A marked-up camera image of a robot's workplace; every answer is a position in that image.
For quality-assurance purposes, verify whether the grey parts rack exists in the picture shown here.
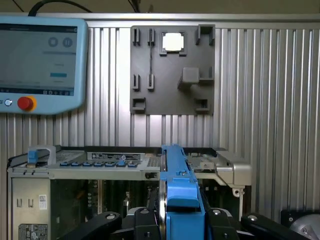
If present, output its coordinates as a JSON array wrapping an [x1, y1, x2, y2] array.
[[129, 24, 216, 116]]

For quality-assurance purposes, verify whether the blue case latch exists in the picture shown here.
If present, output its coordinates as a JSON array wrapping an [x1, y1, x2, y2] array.
[[27, 147, 39, 168]]

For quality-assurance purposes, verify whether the silver power supply box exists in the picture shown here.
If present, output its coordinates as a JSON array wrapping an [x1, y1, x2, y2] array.
[[10, 176, 52, 240]]

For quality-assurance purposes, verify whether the thin black cable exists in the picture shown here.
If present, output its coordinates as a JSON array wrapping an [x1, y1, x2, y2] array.
[[126, 0, 141, 14]]

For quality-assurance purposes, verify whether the silver CPU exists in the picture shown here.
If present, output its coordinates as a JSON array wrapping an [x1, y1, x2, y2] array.
[[162, 32, 186, 52]]

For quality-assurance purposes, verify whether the black mount plate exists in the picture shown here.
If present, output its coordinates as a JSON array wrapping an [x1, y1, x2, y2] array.
[[279, 208, 320, 229]]

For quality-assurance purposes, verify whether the open silver PC case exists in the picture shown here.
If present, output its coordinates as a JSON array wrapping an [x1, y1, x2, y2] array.
[[6, 144, 253, 240]]

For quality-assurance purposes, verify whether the silver disk bay bracket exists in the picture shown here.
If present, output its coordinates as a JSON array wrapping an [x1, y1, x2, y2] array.
[[215, 149, 253, 198]]

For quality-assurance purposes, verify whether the black pendant cable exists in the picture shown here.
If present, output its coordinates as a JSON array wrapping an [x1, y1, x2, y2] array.
[[27, 0, 94, 17]]

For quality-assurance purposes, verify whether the thin black RAM stick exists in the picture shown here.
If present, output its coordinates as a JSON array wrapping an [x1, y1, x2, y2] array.
[[149, 28, 154, 90]]

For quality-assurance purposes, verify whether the light blue teach pendant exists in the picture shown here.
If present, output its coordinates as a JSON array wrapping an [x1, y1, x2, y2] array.
[[0, 16, 90, 116]]

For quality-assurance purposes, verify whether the green motherboard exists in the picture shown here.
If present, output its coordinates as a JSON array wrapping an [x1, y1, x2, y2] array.
[[50, 178, 161, 227]]

